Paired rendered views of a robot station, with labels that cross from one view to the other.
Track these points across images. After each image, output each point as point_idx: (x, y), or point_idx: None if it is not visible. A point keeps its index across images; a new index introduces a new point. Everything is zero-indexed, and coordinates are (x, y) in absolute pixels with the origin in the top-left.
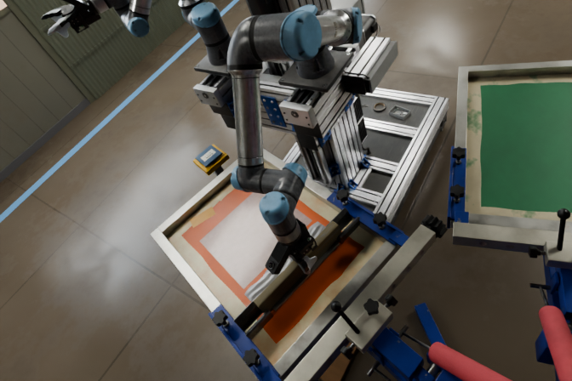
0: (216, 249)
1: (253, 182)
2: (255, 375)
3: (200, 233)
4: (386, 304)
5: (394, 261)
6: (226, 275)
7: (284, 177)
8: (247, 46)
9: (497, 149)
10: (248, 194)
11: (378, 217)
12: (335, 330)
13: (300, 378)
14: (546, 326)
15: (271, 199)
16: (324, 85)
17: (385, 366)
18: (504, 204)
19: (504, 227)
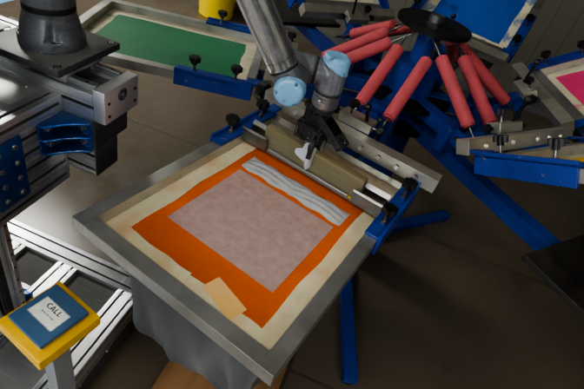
0: (285, 264)
1: (305, 74)
2: (414, 194)
3: (257, 293)
4: (340, 109)
5: (301, 106)
6: (320, 246)
7: (301, 53)
8: None
9: (174, 62)
10: (184, 233)
11: (263, 102)
12: (364, 139)
13: (406, 159)
14: None
15: (335, 55)
16: (111, 42)
17: (356, 156)
18: (231, 74)
19: None
